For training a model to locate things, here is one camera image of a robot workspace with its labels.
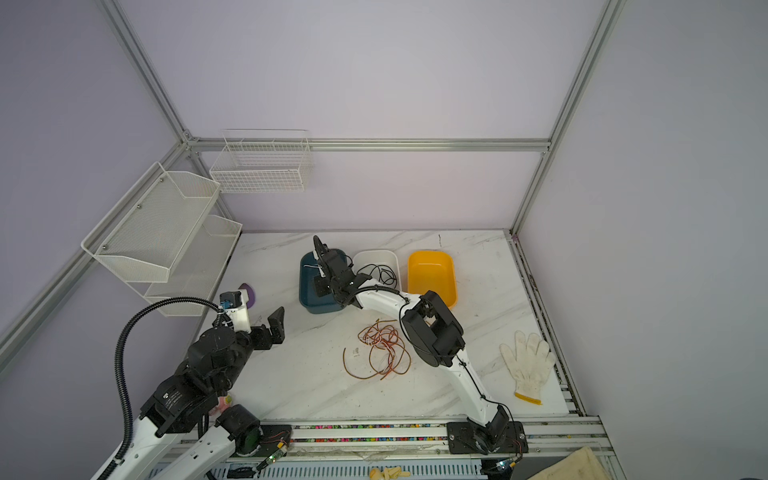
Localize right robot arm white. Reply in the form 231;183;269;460
313;236;529;458

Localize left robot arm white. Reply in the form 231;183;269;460
94;291;292;479

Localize teal plastic bin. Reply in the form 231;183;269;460
299;252;342;315

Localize white wire basket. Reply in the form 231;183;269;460
209;129;314;194

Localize red orange cables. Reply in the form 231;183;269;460
356;317;414;381

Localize white plastic bin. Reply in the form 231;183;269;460
352;249;404;289

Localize white work glove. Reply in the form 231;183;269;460
499;330;557;405

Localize black cable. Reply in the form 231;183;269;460
362;263;399;289

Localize pink small toy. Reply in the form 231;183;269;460
216;394;234;413

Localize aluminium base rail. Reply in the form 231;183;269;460
116;416;607;480

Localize yellow plastic bin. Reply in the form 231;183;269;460
407;250;458;308

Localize white mesh two-tier shelf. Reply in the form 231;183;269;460
81;163;242;304

